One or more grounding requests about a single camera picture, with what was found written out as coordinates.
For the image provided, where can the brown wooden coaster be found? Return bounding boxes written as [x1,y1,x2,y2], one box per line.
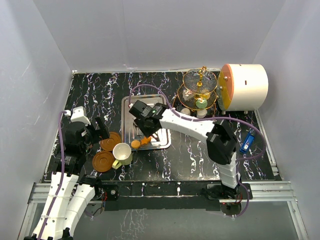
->
[99,131,121,152]
[92,151,115,173]

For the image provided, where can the silver metal tray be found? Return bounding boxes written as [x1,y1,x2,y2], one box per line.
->
[120,94,172,151]

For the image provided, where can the orange fish-shaped cookie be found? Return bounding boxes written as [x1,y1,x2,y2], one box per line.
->
[140,136,152,146]

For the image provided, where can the green ceramic cup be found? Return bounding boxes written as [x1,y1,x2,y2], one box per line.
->
[112,143,133,170]

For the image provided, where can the round orange biscuit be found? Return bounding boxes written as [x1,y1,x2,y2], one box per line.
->
[131,140,141,149]

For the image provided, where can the white rectangular cream cake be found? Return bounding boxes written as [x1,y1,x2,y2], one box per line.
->
[182,89,195,101]

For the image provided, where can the white cream puff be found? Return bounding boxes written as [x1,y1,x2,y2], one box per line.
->
[196,109,208,119]

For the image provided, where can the green dome cake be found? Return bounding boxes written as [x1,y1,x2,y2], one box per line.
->
[195,97,208,109]

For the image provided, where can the yellow dome cake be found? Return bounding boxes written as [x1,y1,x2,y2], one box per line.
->
[201,93,211,100]

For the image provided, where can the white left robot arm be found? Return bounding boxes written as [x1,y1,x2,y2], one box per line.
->
[27,106,110,240]

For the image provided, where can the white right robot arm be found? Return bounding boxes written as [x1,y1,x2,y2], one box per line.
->
[129,100,241,199]

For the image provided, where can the three-tier glass cake stand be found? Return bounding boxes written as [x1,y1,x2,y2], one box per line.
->
[172,66,218,119]

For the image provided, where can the white cylindrical container orange lid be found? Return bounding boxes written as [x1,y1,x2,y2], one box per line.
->
[216,63,269,112]

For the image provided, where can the blue clip object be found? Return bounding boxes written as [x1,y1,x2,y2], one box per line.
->
[239,129,256,154]

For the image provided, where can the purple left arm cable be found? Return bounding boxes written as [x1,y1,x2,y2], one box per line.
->
[37,109,101,240]

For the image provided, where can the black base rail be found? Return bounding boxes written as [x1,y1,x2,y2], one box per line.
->
[91,180,253,212]

